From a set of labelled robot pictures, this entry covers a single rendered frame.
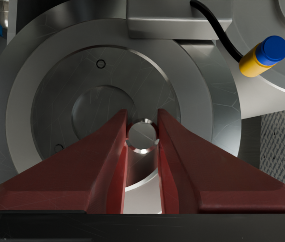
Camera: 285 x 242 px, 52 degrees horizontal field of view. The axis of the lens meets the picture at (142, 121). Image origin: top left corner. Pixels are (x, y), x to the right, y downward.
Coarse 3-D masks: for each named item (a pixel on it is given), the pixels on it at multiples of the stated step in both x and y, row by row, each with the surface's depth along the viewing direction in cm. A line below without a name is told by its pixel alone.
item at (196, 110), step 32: (64, 32) 16; (96, 32) 16; (128, 32) 16; (32, 64) 16; (160, 64) 16; (192, 64) 16; (32, 96) 16; (192, 96) 16; (192, 128) 16; (32, 160) 16; (128, 192) 16
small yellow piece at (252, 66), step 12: (192, 0) 13; (204, 12) 12; (216, 24) 12; (276, 36) 9; (228, 48) 12; (252, 48) 10; (264, 48) 9; (276, 48) 9; (240, 60) 11; (252, 60) 10; (264, 60) 9; (276, 60) 9; (252, 72) 10
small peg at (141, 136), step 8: (136, 120) 12; (144, 120) 12; (128, 128) 12; (136, 128) 11; (144, 128) 11; (152, 128) 11; (128, 136) 11; (136, 136) 11; (144, 136) 11; (152, 136) 11; (128, 144) 12; (136, 144) 11; (144, 144) 11; (152, 144) 11; (144, 152) 12
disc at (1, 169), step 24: (72, 0) 17; (96, 0) 17; (120, 0) 17; (48, 24) 17; (72, 24) 17; (24, 48) 17; (192, 48) 16; (216, 48) 17; (0, 72) 17; (216, 72) 16; (0, 96) 16; (216, 96) 16; (0, 120) 16; (216, 120) 16; (240, 120) 16; (0, 144) 16; (216, 144) 16; (0, 168) 16
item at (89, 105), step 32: (64, 64) 15; (96, 64) 14; (128, 64) 14; (64, 96) 14; (96, 96) 15; (128, 96) 15; (160, 96) 14; (32, 128) 14; (64, 128) 14; (96, 128) 14; (128, 160) 14
